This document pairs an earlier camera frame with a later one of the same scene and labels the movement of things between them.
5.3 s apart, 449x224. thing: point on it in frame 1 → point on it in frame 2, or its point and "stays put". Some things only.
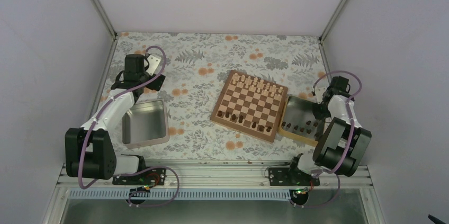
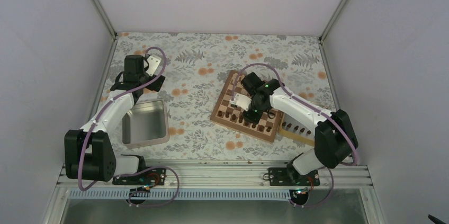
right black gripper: (317, 114) → (251, 118)
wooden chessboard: (251, 105) stays put
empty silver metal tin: (146, 123) stays put
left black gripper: (156, 83) stays put
